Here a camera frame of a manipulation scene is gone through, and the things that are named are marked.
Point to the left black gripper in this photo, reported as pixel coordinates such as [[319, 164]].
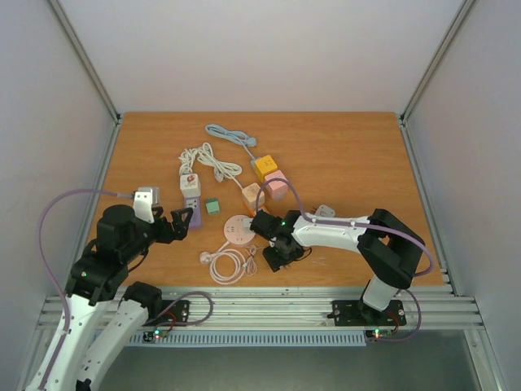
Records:
[[181, 228]]

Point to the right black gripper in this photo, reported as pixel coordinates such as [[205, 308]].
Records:
[[278, 256]]

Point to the white cube socket with flower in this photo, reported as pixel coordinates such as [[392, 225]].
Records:
[[190, 185]]

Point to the pink cube socket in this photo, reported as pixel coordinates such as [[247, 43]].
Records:
[[275, 188]]

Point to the beige cube socket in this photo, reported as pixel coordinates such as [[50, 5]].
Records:
[[253, 196]]

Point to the yellow cube socket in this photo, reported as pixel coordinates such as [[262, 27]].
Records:
[[264, 166]]

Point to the small white grey adapter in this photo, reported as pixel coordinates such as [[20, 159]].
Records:
[[247, 222]]

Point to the orange power strip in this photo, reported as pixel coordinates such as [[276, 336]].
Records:
[[254, 212]]

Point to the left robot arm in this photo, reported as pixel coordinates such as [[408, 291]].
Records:
[[77, 359]]

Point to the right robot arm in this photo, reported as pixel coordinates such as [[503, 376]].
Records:
[[395, 254]]

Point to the green plug adapter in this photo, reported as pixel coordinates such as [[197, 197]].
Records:
[[212, 206]]

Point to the white square plug adapter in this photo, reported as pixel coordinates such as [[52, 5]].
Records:
[[323, 211]]

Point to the purple power strip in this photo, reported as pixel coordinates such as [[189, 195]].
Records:
[[196, 219]]

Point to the pink round power socket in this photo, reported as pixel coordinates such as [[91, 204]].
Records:
[[235, 234]]

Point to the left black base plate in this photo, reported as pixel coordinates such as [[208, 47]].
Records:
[[178, 313]]

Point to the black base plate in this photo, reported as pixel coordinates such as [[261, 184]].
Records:
[[178, 313], [354, 313]]

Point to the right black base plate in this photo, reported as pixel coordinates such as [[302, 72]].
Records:
[[354, 313]]

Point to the blue slotted cable duct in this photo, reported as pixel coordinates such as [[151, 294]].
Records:
[[184, 339]]

